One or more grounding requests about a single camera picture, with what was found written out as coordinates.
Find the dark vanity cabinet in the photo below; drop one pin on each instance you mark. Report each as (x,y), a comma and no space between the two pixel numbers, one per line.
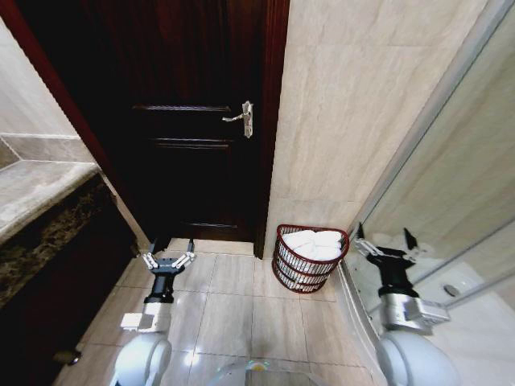
(52,289)

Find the beige marble vanity counter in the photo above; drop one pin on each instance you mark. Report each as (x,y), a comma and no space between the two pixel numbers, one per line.
(36,189)

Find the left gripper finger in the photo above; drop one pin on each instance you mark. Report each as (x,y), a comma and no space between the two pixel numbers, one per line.
(149,260)
(186,259)

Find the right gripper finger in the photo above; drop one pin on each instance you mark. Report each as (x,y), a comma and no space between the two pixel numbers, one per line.
(364,246)
(410,240)

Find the white rolled towel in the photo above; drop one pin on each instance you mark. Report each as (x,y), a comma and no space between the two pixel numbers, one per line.
(311,243)

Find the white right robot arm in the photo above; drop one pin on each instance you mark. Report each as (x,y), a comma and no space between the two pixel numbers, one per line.
(414,354)

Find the white shower tray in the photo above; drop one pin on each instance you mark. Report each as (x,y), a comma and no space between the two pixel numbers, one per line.
(483,329)

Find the glass shower enclosure panel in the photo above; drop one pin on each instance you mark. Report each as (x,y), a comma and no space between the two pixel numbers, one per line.
(454,153)

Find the dark wooden door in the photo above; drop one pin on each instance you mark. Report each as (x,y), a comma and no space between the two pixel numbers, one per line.
(177,120)

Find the brass cabinet knob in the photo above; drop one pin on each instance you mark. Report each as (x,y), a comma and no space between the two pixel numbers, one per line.
(66,357)

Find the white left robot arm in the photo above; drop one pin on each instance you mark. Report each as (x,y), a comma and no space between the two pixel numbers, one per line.
(141,358)

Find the dark red door frame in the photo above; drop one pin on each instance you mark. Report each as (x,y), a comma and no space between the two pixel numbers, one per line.
(48,76)

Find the round metal shower drain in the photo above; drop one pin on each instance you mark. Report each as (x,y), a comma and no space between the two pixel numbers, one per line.
(451,290)

